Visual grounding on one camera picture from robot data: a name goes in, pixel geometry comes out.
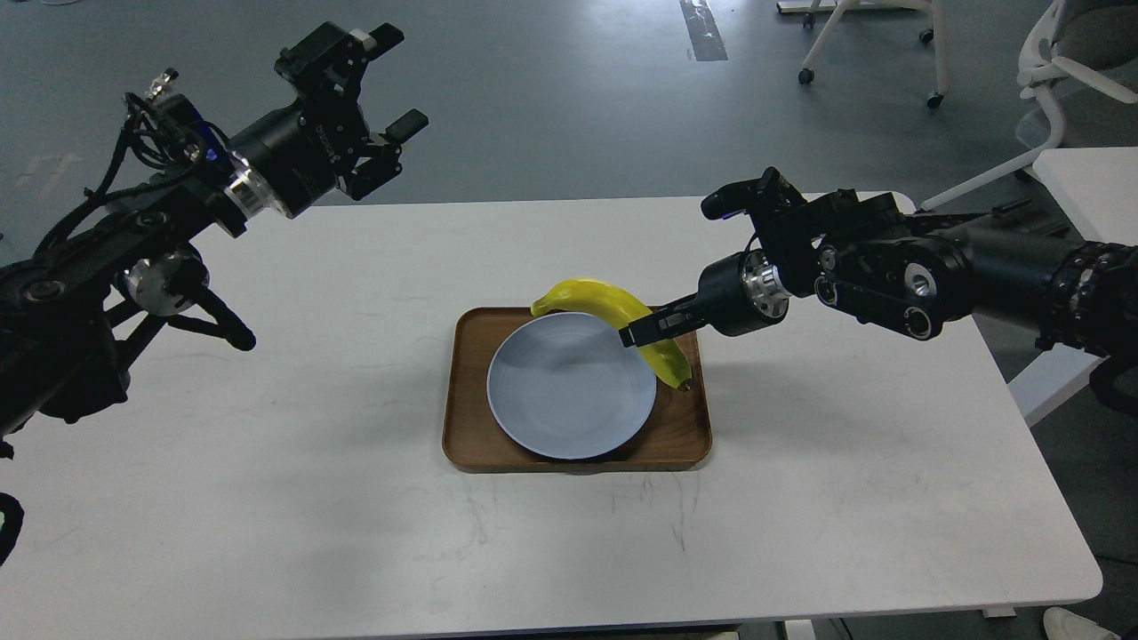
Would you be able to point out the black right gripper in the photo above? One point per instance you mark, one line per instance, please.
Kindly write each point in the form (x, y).
(738, 294)

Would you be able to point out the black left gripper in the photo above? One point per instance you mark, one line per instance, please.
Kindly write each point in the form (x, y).
(295, 155)

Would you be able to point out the yellow banana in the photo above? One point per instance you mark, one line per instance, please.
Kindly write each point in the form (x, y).
(618, 308)

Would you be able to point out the light blue plate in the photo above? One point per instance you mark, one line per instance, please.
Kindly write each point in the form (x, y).
(564, 386)

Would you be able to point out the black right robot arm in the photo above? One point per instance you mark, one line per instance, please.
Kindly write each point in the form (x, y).
(909, 274)

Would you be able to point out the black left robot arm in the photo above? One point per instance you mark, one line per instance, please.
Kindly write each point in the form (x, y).
(120, 266)

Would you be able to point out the brown wooden tray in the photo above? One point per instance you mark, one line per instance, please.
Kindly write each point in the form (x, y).
(677, 435)

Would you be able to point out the grey floor tape strip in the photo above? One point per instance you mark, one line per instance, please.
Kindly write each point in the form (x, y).
(707, 43)

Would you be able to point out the white rolling chair base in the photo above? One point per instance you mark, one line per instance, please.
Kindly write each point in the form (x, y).
(872, 37)

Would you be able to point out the white shoe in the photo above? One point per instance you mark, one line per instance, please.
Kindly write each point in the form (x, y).
(1060, 623)

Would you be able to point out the white office chair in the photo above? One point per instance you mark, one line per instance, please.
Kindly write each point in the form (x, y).
(1079, 40)

